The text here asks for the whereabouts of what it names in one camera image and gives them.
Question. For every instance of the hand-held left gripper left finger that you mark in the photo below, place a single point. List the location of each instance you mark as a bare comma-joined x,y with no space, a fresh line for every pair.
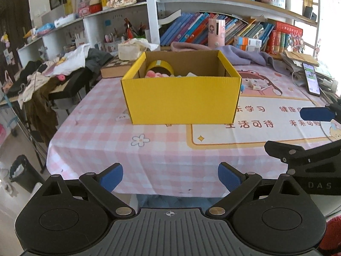
113,175

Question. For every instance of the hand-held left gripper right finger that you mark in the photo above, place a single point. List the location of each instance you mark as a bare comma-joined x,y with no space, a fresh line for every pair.
229,177

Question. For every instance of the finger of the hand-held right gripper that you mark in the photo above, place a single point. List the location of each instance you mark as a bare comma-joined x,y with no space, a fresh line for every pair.
290,153
317,114

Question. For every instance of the yellow cardboard box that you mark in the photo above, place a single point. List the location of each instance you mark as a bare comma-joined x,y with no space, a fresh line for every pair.
181,98

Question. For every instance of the pink plush toy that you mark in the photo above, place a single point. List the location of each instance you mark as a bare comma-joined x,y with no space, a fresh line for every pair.
153,74

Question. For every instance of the small white object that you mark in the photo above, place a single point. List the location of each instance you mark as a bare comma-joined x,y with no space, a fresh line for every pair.
190,74

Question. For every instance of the yellow tape roll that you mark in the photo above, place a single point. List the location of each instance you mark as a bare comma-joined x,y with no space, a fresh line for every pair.
159,66

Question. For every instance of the pink cylinder container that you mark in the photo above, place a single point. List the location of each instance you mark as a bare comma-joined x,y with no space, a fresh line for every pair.
216,32

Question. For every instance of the smartphone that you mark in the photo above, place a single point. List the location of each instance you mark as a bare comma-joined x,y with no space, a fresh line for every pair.
312,80

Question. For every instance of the cartoon printed desk mat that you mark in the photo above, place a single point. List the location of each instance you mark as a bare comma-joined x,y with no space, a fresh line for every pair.
266,128

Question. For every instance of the pink checked tablecloth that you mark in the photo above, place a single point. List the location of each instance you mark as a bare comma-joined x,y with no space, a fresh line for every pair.
106,138

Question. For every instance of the stack of papers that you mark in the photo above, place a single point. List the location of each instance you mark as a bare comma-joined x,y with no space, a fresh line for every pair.
326,70

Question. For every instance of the red patterned fabric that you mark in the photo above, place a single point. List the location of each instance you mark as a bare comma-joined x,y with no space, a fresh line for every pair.
331,232

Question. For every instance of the brown envelope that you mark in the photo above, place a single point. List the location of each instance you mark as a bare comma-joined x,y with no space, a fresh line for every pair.
301,57

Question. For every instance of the small blue toy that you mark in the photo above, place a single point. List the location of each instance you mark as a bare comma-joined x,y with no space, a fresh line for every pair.
242,88

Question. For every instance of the red book set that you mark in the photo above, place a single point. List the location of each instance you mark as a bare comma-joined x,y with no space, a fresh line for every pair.
277,40

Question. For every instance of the black trash bin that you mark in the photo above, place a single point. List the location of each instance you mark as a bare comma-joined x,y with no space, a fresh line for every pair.
25,173

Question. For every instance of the orange white carton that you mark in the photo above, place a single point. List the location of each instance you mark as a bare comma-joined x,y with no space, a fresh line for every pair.
250,49
249,41

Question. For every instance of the purple cloth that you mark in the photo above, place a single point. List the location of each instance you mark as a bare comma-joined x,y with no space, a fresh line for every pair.
239,56

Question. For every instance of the olive cloth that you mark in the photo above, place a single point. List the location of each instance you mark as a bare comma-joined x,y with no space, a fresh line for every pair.
40,112

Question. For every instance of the black stool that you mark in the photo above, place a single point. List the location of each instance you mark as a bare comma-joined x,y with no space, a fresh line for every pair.
72,85

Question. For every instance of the checkered box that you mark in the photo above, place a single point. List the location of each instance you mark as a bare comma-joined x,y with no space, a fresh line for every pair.
114,68

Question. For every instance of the grey cloth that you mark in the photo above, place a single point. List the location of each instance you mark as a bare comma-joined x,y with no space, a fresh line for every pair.
98,58

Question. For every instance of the white t-shirt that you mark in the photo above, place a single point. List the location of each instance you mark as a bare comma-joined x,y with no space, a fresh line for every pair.
73,60

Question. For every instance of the white tissue bag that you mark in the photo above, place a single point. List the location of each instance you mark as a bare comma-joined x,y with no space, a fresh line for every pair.
132,49

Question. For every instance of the pen holder with pens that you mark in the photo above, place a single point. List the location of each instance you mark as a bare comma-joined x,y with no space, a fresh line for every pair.
134,30

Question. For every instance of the white side shelf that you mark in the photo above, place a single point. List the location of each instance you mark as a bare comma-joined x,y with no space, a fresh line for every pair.
90,29

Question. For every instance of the row of blue books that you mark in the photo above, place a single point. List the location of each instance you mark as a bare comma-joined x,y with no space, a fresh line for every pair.
186,29

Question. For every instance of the blue packet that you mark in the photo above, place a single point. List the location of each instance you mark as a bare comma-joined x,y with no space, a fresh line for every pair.
45,29

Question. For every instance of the wooden white bookshelf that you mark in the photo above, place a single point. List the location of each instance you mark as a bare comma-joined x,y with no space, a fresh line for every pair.
151,18

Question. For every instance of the black picture frame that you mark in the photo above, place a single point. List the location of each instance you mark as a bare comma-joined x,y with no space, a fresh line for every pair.
57,1

